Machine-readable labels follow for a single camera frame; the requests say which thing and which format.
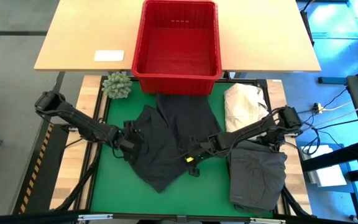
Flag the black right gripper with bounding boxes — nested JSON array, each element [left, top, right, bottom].
[[185, 135, 221, 177]]

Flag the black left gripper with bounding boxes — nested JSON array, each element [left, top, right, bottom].
[[115, 120, 145, 160]]

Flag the black shorts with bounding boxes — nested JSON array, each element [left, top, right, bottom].
[[128, 94, 223, 194]]

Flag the dark grey garment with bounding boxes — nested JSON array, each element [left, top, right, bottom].
[[227, 140, 288, 213]]

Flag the red plastic bin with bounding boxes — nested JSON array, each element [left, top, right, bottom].
[[131, 0, 223, 96]]

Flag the artificial green potted plant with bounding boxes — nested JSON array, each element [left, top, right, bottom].
[[101, 72, 133, 100]]

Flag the wooden side board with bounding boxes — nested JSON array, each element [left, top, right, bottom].
[[50, 74, 108, 211], [265, 79, 312, 215]]

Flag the cream garment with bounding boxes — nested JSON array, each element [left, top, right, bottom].
[[224, 83, 270, 141]]

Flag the white rectangular pad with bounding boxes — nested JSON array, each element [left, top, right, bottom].
[[93, 50, 126, 62]]

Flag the black hazard-striped plate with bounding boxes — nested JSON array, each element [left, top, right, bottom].
[[12, 124, 65, 215]]

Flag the light wooden desk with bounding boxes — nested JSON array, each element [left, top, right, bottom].
[[33, 0, 322, 73]]

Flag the white box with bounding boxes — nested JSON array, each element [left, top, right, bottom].
[[303, 144, 347, 187]]

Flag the black desk foot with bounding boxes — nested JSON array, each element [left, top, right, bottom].
[[318, 76, 347, 85]]

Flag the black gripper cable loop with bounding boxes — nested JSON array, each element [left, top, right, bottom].
[[165, 145, 198, 162]]

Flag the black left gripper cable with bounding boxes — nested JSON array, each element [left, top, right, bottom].
[[112, 144, 127, 160]]

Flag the black table frame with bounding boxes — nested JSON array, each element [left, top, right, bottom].
[[54, 74, 312, 224]]

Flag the silver frame bracket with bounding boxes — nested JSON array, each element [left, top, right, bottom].
[[77, 213, 114, 222], [249, 217, 286, 224]]

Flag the yellow floor cable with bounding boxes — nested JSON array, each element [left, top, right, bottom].
[[312, 102, 354, 113]]

